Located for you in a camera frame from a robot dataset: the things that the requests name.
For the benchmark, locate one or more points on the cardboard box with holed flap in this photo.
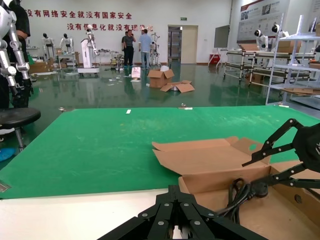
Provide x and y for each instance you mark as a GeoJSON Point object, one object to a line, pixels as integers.
{"type": "Point", "coordinates": [207, 160]}

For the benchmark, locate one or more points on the dark display screen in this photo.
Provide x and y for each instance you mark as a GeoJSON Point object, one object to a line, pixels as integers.
{"type": "Point", "coordinates": [222, 36]}

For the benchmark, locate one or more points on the pipe rack workbench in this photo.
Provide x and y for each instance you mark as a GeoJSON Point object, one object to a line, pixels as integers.
{"type": "Point", "coordinates": [250, 53]}

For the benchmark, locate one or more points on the man in light blue shirt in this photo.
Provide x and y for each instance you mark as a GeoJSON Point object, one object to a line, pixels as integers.
{"type": "Point", "coordinates": [145, 41]}

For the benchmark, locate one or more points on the man in dark striped shirt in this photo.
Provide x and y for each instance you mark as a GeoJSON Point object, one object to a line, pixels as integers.
{"type": "Point", "coordinates": [128, 41]}

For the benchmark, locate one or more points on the green exit sign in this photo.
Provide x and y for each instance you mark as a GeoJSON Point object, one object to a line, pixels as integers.
{"type": "Point", "coordinates": [183, 18]}

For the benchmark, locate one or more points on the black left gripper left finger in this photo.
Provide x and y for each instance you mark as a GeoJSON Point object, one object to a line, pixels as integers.
{"type": "Point", "coordinates": [150, 222]}

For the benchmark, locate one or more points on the flattened cardboard sheet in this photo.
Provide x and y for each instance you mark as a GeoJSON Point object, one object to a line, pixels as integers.
{"type": "Point", "coordinates": [185, 88]}

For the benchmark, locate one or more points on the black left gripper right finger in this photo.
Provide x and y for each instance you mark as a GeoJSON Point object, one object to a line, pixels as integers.
{"type": "Point", "coordinates": [200, 222]}

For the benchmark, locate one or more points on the silver humanoid robot arm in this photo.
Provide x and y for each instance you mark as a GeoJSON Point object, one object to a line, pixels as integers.
{"type": "Point", "coordinates": [22, 67]}

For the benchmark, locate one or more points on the black round stool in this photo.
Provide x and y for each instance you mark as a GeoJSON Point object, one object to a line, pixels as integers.
{"type": "Point", "coordinates": [17, 117]}

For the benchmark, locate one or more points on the blue round object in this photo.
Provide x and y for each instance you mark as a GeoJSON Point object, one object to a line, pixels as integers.
{"type": "Point", "coordinates": [6, 154]}

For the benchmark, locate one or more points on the cardboard sheets stack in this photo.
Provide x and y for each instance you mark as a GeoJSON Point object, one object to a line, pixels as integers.
{"type": "Point", "coordinates": [302, 90]}

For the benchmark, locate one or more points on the white metal shelf unit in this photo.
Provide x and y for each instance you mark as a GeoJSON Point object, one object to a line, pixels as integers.
{"type": "Point", "coordinates": [297, 38]}

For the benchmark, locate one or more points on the white humanoid robot on frame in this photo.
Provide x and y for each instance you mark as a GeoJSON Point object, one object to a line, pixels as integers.
{"type": "Point", "coordinates": [153, 50]}

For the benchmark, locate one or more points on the person in black clothes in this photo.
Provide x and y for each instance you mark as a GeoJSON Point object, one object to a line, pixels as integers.
{"type": "Point", "coordinates": [23, 17]}

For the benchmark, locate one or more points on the open cardboard shipping box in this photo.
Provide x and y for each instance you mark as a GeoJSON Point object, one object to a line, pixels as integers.
{"type": "Point", "coordinates": [157, 78]}

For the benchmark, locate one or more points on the pink white floor sign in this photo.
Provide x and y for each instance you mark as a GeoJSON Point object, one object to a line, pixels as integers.
{"type": "Point", "coordinates": [136, 72]}

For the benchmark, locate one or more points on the white robot on stand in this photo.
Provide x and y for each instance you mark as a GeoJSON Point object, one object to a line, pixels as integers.
{"type": "Point", "coordinates": [86, 55]}

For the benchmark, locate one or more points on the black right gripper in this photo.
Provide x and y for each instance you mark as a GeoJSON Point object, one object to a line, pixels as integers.
{"type": "Point", "coordinates": [311, 147]}

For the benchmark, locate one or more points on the white paper label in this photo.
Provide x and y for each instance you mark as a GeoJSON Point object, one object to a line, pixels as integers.
{"type": "Point", "coordinates": [128, 111]}

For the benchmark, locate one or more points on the red cart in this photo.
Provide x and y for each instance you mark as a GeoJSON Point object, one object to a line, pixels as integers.
{"type": "Point", "coordinates": [215, 58]}

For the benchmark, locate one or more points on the green table mat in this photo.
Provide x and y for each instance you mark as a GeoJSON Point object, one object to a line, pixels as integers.
{"type": "Point", "coordinates": [100, 150]}

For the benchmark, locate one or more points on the wall poster board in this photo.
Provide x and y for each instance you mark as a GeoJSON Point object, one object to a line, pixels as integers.
{"type": "Point", "coordinates": [250, 22]}

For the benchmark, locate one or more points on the cardboard boxes pile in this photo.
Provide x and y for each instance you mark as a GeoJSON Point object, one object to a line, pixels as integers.
{"type": "Point", "coordinates": [40, 67]}

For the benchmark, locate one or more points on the white black humanoid robot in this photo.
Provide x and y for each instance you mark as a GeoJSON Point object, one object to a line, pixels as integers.
{"type": "Point", "coordinates": [47, 41]}
{"type": "Point", "coordinates": [276, 28]}
{"type": "Point", "coordinates": [262, 38]}
{"type": "Point", "coordinates": [66, 41]}

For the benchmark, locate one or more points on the cardboard box on shelf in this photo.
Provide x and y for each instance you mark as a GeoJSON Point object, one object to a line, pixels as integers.
{"type": "Point", "coordinates": [287, 46]}

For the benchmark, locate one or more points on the brown cardboard box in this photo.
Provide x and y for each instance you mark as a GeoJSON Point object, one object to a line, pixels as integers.
{"type": "Point", "coordinates": [287, 167]}

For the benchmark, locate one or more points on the tan door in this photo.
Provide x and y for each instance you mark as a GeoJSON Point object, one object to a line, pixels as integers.
{"type": "Point", "coordinates": [189, 45]}

